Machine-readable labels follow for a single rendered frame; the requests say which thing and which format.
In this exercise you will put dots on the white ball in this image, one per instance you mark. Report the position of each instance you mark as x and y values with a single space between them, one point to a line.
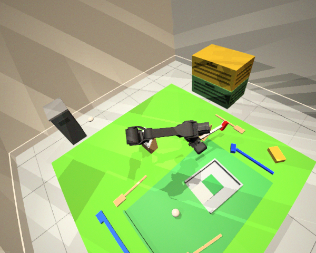
175 212

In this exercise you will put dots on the dark grey putter shaft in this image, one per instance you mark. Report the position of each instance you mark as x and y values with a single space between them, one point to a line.
220 127

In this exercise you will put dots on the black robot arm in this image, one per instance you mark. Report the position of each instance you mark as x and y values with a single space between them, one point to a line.
188 129

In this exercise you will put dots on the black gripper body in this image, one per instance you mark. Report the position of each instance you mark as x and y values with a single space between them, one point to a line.
199 146

